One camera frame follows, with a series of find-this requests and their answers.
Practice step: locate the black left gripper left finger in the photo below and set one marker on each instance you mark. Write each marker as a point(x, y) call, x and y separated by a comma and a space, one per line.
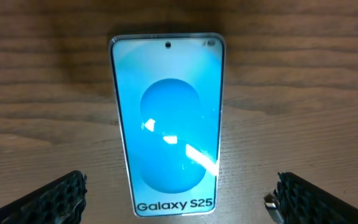
point(60, 202)

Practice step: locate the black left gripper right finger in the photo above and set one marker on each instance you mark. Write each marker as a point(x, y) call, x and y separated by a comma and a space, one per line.
point(299, 201)

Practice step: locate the Galaxy S25 smartphone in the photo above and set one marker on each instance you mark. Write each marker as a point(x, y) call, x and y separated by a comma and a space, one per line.
point(169, 95)

